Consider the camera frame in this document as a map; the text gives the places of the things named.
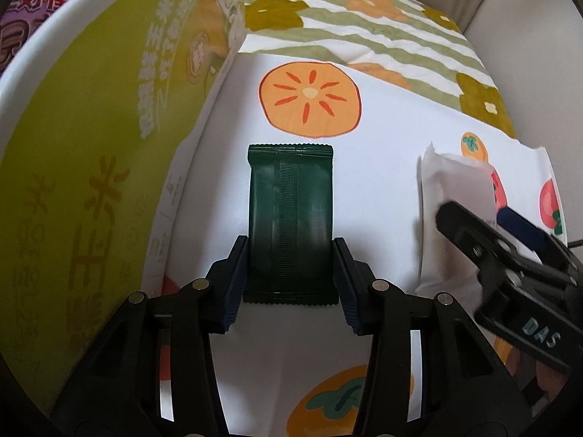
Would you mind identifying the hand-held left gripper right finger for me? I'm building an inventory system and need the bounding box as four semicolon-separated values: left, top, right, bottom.
332;237;535;437

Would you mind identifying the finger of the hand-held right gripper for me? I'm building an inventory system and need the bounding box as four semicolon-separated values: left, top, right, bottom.
496;207;583;274
435;200;524;284

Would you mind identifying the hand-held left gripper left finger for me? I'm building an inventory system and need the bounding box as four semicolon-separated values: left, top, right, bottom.
52;234;250;437

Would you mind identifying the white snack packet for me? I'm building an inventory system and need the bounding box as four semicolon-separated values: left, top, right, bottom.
416;142;496;302

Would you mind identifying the dark green snack packet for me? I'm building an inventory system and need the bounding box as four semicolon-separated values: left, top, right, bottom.
243;143;339;307

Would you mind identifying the persimmon printed blanket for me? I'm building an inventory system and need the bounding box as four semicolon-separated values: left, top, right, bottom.
137;0;570;437

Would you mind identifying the purple snack packet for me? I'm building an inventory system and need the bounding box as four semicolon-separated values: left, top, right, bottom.
0;0;63;71

